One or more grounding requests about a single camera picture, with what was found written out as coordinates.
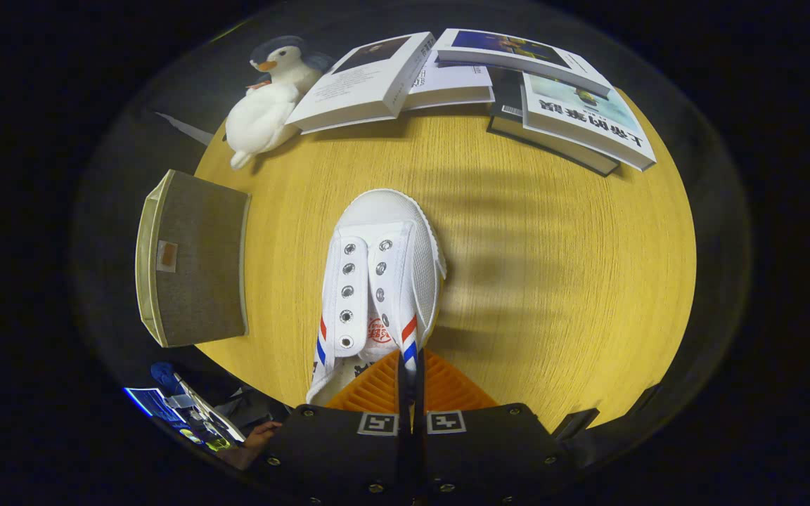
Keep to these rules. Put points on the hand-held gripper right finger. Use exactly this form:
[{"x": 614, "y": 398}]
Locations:
[{"x": 482, "y": 450}]

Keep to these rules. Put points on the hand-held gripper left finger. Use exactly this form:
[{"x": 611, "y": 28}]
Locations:
[{"x": 349, "y": 450}]

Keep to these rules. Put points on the white canvas shoe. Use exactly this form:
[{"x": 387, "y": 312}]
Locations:
[{"x": 384, "y": 225}]

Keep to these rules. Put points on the grey fabric storage box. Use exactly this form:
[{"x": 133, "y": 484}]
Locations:
[{"x": 197, "y": 267}]

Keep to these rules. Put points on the lit laptop screen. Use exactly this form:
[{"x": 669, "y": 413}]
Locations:
[{"x": 155, "y": 404}]

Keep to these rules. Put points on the blue cloth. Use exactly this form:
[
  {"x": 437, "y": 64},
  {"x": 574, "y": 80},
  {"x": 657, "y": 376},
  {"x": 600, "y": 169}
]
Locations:
[{"x": 164, "y": 372}]

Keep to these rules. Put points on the dark covered book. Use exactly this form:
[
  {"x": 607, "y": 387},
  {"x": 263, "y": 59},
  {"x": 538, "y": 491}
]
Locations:
[{"x": 507, "y": 112}]

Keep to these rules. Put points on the white duck plush toy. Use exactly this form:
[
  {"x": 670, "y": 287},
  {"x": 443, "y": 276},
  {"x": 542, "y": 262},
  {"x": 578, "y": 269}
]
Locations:
[{"x": 261, "y": 123}]

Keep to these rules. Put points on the white book with portrait cover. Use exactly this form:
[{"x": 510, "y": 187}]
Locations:
[{"x": 356, "y": 88}]

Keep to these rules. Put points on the plain white book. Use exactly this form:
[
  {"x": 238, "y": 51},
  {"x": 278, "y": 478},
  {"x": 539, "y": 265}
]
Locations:
[{"x": 451, "y": 84}]

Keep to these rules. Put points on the navy penguin plush toy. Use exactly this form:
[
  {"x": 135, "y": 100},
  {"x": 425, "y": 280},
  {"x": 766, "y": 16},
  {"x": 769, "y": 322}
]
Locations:
[{"x": 285, "y": 60}]

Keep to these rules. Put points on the book with blue picture cover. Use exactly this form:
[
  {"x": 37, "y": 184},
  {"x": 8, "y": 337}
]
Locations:
[{"x": 517, "y": 53}]

